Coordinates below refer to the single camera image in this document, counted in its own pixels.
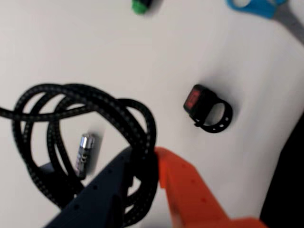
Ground black braided cable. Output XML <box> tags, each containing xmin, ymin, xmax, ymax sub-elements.
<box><xmin>0</xmin><ymin>82</ymin><xmax>160</xmax><ymax>228</ymax></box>

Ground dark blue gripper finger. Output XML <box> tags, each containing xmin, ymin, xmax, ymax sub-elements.
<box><xmin>44</xmin><ymin>146</ymin><xmax>135</xmax><ymax>228</ymax></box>

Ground black wristband with red display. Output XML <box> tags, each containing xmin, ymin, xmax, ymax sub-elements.
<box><xmin>183</xmin><ymin>84</ymin><xmax>233</xmax><ymax>134</ymax></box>

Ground black silver AA battery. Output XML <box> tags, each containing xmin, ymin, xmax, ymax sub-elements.
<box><xmin>72</xmin><ymin>133</ymin><xmax>95</xmax><ymax>181</ymax></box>

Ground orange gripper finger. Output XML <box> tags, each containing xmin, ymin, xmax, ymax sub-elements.
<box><xmin>154</xmin><ymin>146</ymin><xmax>267</xmax><ymax>228</ymax></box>

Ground green plastic cap object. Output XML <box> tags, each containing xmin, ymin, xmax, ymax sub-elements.
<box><xmin>131</xmin><ymin>0</ymin><xmax>159</xmax><ymax>15</ymax></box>

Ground blue handled scissors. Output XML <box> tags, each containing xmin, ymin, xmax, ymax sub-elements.
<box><xmin>225</xmin><ymin>0</ymin><xmax>304</xmax><ymax>47</ymax></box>

